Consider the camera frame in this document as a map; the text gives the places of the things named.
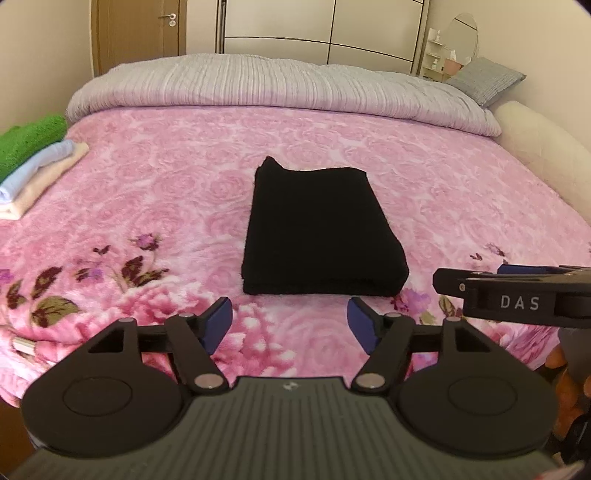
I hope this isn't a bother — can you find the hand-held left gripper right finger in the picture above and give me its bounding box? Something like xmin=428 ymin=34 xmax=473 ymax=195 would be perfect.
xmin=347 ymin=296 xmax=497 ymax=395

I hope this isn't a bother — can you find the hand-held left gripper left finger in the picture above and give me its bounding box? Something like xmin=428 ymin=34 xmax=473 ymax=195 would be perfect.
xmin=88 ymin=296 xmax=233 ymax=395

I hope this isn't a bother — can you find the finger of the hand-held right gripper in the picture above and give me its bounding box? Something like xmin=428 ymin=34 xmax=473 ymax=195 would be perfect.
xmin=433 ymin=268 xmax=497 ymax=296
xmin=498 ymin=264 xmax=561 ymax=275

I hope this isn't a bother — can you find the black button cardigan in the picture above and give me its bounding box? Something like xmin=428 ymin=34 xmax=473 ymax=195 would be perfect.
xmin=240 ymin=156 xmax=411 ymax=297

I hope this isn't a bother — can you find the person's right hand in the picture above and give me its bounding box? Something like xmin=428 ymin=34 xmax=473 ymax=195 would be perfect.
xmin=545 ymin=346 xmax=591 ymax=439

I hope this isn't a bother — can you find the white padded headboard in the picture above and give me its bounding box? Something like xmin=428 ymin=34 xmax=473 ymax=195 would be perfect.
xmin=489 ymin=100 xmax=591 ymax=241

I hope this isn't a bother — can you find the pink floral blanket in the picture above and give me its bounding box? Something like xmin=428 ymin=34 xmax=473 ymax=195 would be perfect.
xmin=0 ymin=104 xmax=591 ymax=407

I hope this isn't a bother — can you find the grey pillow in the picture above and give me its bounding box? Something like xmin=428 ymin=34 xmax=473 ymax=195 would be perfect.
xmin=445 ymin=56 xmax=527 ymax=108

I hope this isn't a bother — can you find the folded cream cloth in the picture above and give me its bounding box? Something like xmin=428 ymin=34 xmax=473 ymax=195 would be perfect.
xmin=0 ymin=142 xmax=89 ymax=221

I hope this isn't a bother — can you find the folded light blue cloth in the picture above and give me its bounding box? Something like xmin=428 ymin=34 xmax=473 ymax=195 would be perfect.
xmin=0 ymin=139 xmax=75 ymax=204

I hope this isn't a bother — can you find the lilac ribbed quilt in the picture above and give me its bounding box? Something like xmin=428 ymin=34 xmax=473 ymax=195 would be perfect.
xmin=65 ymin=53 xmax=503 ymax=137

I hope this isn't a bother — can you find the folded green towel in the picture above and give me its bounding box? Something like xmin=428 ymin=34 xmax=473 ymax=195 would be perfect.
xmin=0 ymin=114 xmax=69 ymax=183

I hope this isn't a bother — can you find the white wardrobe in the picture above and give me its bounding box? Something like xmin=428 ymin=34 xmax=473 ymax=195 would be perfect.
xmin=217 ymin=0 xmax=430 ymax=77

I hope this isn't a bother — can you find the wooden door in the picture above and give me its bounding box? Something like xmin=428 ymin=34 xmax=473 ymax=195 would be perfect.
xmin=92 ymin=0 xmax=188 ymax=77

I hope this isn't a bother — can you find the round wall mirror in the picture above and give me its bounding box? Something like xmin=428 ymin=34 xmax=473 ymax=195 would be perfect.
xmin=445 ymin=13 xmax=478 ymax=65

